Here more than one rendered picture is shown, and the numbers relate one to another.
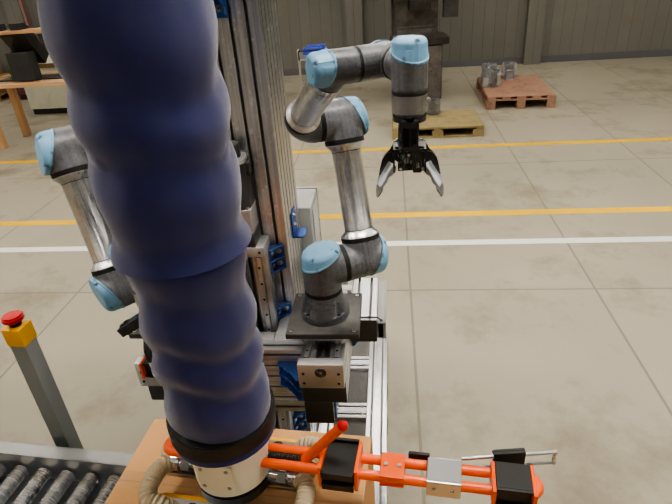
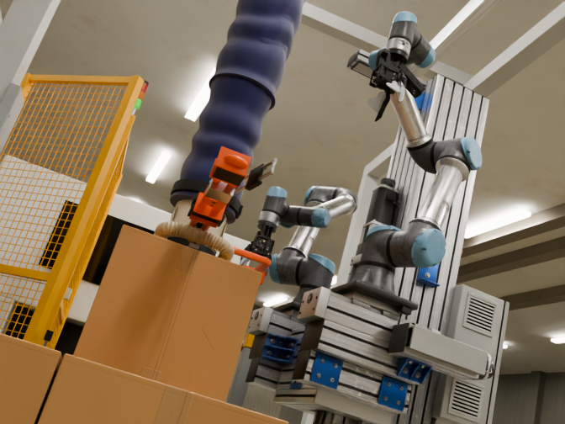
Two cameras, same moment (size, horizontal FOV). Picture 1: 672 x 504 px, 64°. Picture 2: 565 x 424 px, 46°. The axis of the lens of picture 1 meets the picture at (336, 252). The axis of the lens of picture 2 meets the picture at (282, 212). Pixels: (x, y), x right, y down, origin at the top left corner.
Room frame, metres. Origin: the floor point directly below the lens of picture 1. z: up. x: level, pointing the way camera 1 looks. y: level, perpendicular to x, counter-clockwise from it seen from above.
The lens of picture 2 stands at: (0.26, -1.70, 0.46)
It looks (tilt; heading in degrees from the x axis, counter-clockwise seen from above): 21 degrees up; 67
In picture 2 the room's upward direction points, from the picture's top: 16 degrees clockwise
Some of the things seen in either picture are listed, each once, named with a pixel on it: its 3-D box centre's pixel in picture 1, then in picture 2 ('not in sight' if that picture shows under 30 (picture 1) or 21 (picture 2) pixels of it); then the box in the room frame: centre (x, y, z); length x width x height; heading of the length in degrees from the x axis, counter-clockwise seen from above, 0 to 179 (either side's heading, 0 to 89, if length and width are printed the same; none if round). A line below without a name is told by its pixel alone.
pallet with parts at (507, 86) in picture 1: (513, 83); not in sight; (7.98, -2.79, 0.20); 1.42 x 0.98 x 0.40; 174
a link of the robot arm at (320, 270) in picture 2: not in sight; (317, 272); (1.44, 0.54, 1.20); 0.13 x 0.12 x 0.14; 128
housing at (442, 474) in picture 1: (443, 477); (221, 188); (0.73, -0.19, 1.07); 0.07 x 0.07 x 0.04; 77
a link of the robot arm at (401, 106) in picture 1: (410, 104); (398, 50); (1.13, -0.18, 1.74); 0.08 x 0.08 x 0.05
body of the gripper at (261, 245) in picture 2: not in sight; (263, 240); (1.15, 0.47, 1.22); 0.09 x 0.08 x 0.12; 77
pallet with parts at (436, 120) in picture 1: (435, 116); not in sight; (6.65, -1.38, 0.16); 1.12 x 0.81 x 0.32; 80
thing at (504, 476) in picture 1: (512, 486); (229, 166); (0.69, -0.32, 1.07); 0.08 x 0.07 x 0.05; 77
